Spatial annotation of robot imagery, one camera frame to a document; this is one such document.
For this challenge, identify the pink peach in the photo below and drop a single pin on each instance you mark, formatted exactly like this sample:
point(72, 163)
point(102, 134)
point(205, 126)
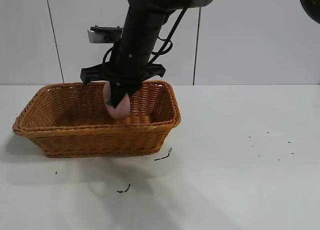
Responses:
point(123, 108)

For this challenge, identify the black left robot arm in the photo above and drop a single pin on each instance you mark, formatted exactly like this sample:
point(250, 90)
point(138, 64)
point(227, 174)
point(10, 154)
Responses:
point(142, 20)

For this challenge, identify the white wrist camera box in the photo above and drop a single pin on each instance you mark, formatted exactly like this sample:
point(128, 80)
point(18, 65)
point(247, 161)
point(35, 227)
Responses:
point(98, 37)

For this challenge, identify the brown woven wicker basket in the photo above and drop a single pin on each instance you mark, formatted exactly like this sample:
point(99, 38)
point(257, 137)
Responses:
point(95, 140)

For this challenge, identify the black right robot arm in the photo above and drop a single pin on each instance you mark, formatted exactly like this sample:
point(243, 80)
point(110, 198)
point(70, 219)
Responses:
point(308, 2)

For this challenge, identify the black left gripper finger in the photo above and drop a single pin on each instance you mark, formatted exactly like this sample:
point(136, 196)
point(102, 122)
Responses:
point(117, 95)
point(135, 88)

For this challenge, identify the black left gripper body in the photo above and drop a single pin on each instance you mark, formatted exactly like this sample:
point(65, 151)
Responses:
point(127, 67)

